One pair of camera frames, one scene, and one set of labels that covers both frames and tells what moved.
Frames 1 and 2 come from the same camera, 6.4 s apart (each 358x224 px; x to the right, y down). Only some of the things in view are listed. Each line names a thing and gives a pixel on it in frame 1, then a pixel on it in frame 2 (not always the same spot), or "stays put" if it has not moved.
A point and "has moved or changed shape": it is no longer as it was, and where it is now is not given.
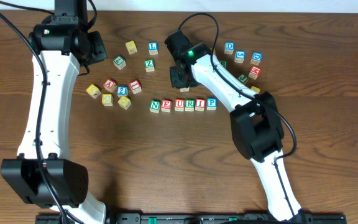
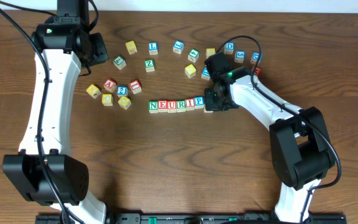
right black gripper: [179, 78] → [210, 99]
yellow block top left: [131, 46] stays put
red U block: [179, 104] → [171, 106]
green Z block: [149, 65] stays put
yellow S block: [184, 89] → [207, 111]
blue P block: [211, 104] has moved or changed shape
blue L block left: [153, 48] stays put
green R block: [189, 105] → [181, 106]
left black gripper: [97, 47] stays put
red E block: [166, 106] has moved or changed shape
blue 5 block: [240, 56] stays put
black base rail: [196, 218] stays put
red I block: [200, 104] → [190, 104]
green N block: [155, 106] stays put
